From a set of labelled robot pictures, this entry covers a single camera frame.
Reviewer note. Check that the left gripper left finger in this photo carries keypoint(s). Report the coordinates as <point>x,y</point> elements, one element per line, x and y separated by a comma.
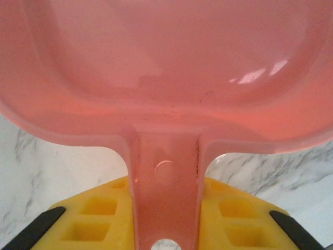
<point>78,229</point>

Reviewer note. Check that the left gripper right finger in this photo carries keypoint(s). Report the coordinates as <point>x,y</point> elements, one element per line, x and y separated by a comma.
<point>247,224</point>

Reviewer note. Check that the pink plastic dustpan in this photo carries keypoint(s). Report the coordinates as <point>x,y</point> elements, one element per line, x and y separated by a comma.
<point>166,65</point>

